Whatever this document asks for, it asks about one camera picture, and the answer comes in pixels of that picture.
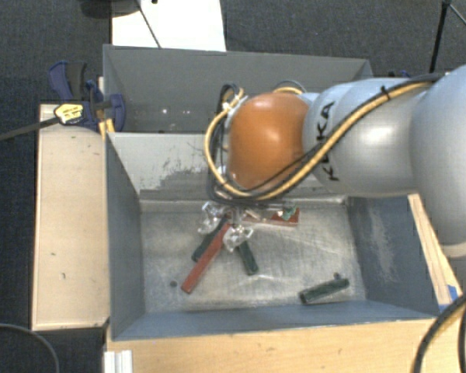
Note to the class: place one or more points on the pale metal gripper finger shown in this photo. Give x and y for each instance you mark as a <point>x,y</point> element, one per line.
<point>209,218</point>
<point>237,237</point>

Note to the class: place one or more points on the dark green flat block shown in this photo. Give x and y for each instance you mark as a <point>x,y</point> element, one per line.
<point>324,290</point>
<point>249,260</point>
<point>204,245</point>

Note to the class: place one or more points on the long red-brown flat block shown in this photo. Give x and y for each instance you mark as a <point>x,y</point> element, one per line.
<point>204,264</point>

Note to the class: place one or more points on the grey metal bin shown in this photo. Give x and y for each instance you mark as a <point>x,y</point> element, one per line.
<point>295,255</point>

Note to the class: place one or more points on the pale wood board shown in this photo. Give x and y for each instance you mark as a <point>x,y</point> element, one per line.
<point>70,224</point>

